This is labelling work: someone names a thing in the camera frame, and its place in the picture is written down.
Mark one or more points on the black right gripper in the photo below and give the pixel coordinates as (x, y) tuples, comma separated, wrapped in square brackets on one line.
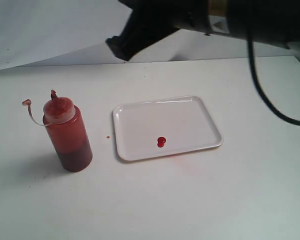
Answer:
[(153, 20)]

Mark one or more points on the red sauce squeeze bottle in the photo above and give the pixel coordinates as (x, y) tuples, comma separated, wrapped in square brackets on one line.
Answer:
[(65, 127)]

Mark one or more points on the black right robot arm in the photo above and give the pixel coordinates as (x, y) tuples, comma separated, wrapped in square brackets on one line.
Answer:
[(271, 22)]

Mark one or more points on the red sauce blob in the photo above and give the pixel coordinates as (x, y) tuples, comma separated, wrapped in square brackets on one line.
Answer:
[(161, 141)]

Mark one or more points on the white rectangular plastic tray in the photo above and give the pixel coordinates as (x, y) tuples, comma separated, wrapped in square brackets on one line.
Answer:
[(184, 121)]

